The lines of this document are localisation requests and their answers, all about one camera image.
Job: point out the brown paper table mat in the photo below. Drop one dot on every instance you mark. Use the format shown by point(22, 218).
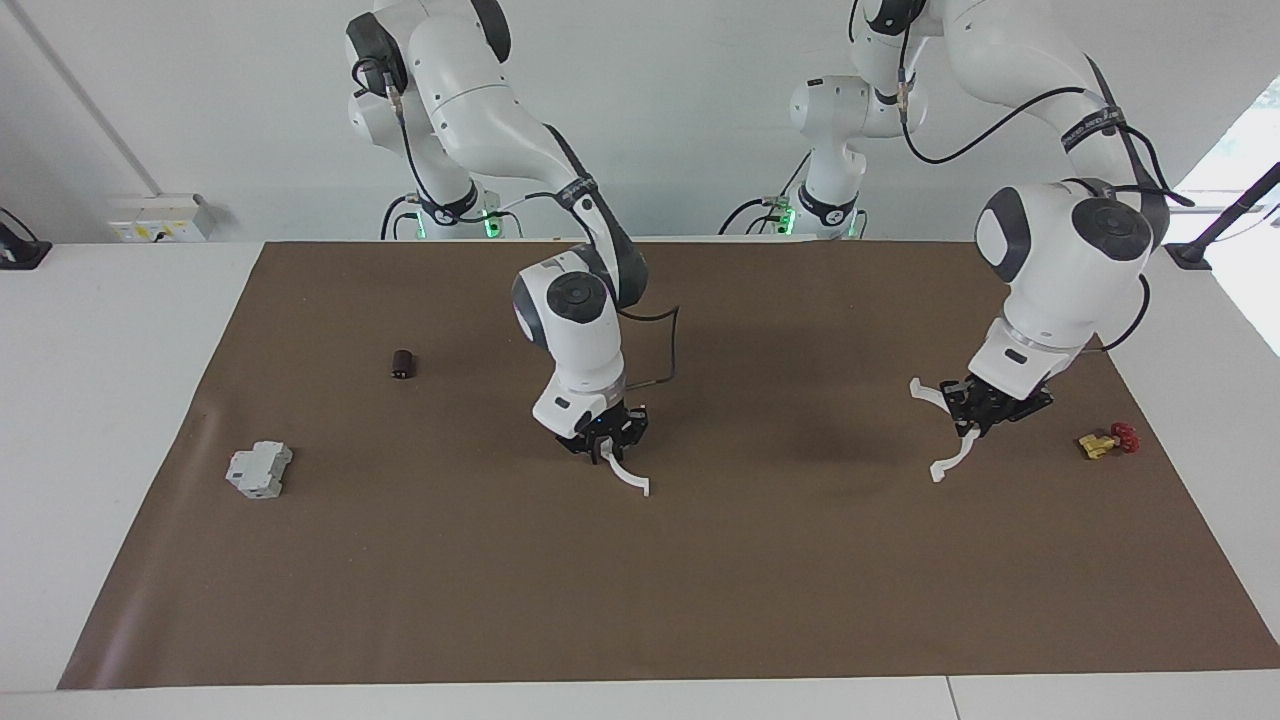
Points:
point(650, 560)

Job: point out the white wall socket box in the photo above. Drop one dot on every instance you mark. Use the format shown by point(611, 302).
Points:
point(160, 218)

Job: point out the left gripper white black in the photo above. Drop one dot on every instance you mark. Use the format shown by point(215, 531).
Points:
point(1015, 365)

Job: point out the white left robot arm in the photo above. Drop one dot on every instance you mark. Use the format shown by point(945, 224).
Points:
point(1060, 260)

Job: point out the grey circuit breaker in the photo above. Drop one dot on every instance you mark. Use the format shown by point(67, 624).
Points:
point(258, 470)

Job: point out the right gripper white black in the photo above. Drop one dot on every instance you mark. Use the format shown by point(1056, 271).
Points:
point(585, 410)

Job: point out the small dark brown cylinder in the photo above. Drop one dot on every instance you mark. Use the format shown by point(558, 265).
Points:
point(403, 364)

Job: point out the black pole stand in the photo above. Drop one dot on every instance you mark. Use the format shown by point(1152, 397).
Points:
point(1188, 256)

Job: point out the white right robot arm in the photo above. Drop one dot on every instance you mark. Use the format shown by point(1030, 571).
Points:
point(580, 330)

